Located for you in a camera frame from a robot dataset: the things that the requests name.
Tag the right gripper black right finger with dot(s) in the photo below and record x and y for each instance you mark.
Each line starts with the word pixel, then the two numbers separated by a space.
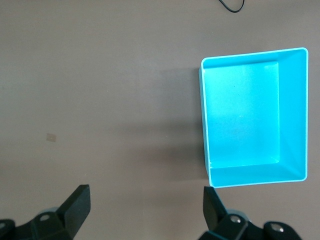
pixel 212 215

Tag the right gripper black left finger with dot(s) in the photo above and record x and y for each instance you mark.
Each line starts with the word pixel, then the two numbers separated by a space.
pixel 75 210

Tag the brown tape mark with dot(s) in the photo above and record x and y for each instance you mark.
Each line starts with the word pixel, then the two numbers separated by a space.
pixel 51 137

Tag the blue plastic box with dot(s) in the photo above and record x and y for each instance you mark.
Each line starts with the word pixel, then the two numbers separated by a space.
pixel 240 112

